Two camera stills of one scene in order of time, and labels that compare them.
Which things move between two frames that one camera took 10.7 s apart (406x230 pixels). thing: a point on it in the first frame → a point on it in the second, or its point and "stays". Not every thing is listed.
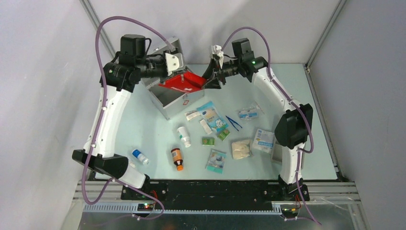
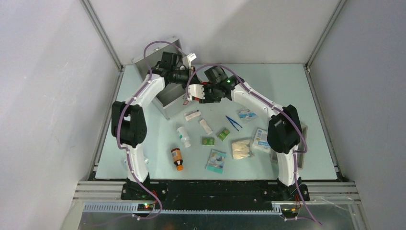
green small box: (223, 134) stays
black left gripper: (163, 57) → (186, 70)
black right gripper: (213, 64) → (207, 100)
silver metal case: (169, 101) stays
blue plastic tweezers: (232, 121) stays
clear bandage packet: (248, 113) stays
